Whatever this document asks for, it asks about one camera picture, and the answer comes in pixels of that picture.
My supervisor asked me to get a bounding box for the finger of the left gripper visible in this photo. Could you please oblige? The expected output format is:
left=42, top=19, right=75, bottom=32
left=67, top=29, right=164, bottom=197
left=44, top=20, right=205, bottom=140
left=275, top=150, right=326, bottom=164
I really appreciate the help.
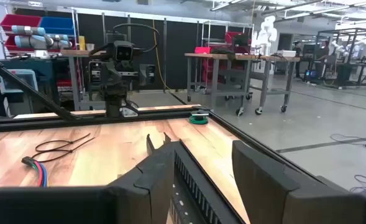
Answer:
left=88, top=60, right=104, bottom=93
left=139, top=64, right=156, bottom=86

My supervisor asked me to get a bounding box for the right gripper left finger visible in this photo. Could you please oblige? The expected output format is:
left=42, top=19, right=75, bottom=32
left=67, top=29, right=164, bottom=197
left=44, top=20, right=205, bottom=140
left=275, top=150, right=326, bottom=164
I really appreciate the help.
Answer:
left=0, top=141, right=175, bottom=224

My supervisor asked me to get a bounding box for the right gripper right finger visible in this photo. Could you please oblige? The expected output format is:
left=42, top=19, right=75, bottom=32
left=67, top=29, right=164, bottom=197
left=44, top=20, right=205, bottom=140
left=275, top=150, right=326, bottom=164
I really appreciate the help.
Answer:
left=232, top=139, right=366, bottom=224

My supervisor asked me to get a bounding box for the bundle of coloured wires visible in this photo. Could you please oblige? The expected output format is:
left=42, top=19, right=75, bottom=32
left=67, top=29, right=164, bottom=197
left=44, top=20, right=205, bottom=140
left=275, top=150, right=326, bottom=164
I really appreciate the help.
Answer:
left=34, top=161, right=45, bottom=188

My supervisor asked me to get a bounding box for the green cable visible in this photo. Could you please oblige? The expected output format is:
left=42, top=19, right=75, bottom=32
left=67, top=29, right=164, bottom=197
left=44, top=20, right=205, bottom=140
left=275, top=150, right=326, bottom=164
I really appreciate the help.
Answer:
left=30, top=162, right=41, bottom=187

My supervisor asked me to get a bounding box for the black slotted cable duct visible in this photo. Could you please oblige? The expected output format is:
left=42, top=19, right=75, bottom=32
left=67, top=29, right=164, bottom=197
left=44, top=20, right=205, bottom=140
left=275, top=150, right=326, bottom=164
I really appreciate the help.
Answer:
left=145, top=132, right=222, bottom=224

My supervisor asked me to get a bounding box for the wooden top workbench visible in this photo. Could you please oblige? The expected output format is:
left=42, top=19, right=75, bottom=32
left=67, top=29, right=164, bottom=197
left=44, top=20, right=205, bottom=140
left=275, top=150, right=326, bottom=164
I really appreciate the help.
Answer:
left=60, top=49, right=109, bottom=112

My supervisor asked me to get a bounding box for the dark teal cabinet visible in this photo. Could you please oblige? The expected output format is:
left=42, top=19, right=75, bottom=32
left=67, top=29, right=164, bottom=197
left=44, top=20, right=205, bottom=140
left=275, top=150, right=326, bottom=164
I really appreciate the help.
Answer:
left=0, top=57, right=64, bottom=105

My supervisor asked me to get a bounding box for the red storage bin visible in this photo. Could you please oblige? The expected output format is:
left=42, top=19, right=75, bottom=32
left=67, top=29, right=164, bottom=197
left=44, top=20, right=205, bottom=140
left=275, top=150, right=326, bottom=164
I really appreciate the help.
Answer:
left=224, top=30, right=252, bottom=44
left=0, top=14, right=42, bottom=32
left=201, top=58, right=230, bottom=83
left=4, top=34, right=75, bottom=53

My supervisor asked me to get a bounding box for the pink storage bin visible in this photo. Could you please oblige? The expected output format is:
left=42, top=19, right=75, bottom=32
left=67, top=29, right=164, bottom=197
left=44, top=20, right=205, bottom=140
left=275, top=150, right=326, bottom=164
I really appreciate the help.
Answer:
left=194, top=46, right=213, bottom=55

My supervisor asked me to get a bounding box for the blue storage bin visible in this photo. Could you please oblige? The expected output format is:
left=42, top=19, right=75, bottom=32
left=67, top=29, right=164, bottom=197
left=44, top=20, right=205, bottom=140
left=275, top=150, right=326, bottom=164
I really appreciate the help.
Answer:
left=39, top=16, right=75, bottom=35

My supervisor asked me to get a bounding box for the green tape roll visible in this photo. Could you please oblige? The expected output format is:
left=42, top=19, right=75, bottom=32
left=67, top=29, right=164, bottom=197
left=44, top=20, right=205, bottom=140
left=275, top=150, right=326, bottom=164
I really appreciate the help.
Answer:
left=188, top=109, right=209, bottom=126

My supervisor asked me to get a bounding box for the steel workbench on casters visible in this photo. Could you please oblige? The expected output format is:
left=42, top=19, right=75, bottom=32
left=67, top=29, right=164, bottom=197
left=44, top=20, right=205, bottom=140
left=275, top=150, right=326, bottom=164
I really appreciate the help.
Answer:
left=184, top=52, right=254, bottom=118
left=250, top=55, right=301, bottom=116

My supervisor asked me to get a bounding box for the light blue machine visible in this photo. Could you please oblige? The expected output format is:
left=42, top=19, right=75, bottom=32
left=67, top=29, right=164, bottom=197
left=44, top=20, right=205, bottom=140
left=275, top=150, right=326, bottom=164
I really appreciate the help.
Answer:
left=0, top=68, right=39, bottom=116

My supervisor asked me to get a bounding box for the white humanoid robot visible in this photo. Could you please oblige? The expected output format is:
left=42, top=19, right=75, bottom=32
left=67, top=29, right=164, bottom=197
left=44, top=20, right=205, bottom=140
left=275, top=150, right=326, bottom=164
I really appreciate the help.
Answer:
left=251, top=15, right=278, bottom=57

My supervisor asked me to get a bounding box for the white box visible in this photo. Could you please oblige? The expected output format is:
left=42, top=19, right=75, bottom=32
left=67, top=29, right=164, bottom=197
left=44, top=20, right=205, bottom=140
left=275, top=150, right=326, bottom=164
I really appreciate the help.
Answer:
left=277, top=49, right=297, bottom=58

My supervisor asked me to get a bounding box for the person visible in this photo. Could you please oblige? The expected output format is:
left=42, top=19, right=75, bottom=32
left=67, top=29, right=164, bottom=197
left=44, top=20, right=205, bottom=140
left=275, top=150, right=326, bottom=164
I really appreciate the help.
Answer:
left=313, top=39, right=331, bottom=78
left=293, top=40, right=304, bottom=78

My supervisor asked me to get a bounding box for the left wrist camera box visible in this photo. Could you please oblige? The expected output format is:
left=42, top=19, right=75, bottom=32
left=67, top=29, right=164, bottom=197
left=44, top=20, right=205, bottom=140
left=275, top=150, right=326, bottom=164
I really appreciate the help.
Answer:
left=113, top=42, right=134, bottom=62

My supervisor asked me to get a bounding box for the yellow hanging cable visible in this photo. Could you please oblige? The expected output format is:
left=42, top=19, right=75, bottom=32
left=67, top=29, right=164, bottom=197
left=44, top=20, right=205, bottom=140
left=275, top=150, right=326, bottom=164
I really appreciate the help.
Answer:
left=152, top=20, right=172, bottom=91

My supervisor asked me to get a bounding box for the black aluminium table frame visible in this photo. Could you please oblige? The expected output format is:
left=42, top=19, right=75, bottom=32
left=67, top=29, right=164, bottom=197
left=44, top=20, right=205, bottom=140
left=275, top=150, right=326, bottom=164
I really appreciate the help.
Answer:
left=0, top=46, right=366, bottom=200

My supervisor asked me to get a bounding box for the chrome wire shelf rack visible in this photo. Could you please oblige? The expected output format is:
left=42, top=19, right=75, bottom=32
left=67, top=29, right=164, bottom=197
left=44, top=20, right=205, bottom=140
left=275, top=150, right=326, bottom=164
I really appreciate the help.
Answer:
left=0, top=0, right=81, bottom=60
left=200, top=20, right=255, bottom=94

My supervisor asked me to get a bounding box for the black left camera cable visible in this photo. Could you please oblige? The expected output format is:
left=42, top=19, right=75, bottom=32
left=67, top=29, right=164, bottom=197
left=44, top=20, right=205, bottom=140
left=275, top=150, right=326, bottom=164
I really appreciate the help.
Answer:
left=112, top=22, right=161, bottom=54

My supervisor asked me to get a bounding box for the black cable pile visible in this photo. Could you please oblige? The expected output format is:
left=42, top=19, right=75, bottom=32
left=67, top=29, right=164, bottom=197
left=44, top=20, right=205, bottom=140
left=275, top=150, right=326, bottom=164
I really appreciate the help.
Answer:
left=212, top=47, right=237, bottom=60

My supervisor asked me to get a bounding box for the black frame robot cell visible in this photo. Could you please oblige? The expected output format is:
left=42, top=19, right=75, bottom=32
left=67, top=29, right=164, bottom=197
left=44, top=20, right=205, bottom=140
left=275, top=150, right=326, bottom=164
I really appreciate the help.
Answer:
left=315, top=27, right=366, bottom=88

